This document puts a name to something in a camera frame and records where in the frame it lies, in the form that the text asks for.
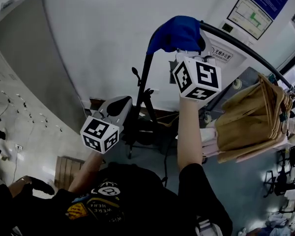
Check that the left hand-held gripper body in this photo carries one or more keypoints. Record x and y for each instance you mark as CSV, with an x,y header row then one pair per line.
x,y
99,134

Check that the wall thermostat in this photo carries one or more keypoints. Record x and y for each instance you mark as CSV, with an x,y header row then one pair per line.
x,y
227,27

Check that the white caster wheel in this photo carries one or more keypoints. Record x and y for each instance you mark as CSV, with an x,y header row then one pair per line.
x,y
207,118
237,84

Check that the teal plastic clip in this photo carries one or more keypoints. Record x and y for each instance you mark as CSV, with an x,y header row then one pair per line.
x,y
272,77
282,117

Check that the black metal clothes rack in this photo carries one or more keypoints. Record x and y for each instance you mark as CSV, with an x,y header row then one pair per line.
x,y
248,48

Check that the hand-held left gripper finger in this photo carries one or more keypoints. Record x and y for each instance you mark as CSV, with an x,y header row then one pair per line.
x,y
103,107
126,112

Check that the framed floor plan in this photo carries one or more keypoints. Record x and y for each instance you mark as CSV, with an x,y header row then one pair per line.
x,y
250,16

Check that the blue cloth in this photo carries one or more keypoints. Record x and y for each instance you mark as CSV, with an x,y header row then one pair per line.
x,y
177,33

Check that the person's black printed shirt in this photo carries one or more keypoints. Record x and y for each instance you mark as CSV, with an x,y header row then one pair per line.
x,y
142,200

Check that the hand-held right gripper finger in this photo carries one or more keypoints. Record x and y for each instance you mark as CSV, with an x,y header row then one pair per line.
x,y
207,45

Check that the no smoking sign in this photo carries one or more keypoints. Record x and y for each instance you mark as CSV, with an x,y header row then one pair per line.
x,y
223,56

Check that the black tripod stand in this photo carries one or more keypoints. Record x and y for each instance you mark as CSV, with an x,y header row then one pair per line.
x,y
150,112

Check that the person's right forearm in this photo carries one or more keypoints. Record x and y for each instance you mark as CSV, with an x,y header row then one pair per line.
x,y
189,136

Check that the person's left forearm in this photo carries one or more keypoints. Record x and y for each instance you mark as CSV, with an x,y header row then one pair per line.
x,y
86,173

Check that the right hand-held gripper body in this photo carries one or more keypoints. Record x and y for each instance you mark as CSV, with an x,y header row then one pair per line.
x,y
199,77

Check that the tan coat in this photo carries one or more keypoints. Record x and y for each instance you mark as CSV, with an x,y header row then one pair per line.
x,y
243,126

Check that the black bag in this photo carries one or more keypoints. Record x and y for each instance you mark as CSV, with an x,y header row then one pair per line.
x,y
142,131

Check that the grey metal locker cabinet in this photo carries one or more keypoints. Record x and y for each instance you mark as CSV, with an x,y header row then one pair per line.
x,y
39,58

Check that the wooden slatted board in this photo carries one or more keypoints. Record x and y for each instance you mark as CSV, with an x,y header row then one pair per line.
x,y
68,171

